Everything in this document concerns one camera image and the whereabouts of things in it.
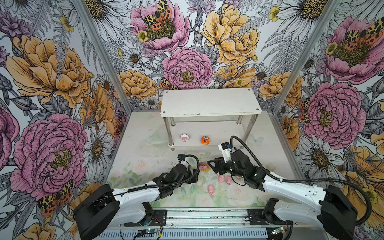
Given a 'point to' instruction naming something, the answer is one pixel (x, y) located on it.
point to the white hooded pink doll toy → (184, 137)
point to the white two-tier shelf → (208, 117)
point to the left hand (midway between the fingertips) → (191, 174)
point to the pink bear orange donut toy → (205, 140)
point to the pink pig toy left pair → (221, 178)
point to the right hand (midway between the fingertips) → (212, 166)
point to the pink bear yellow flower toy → (204, 166)
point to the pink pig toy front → (211, 189)
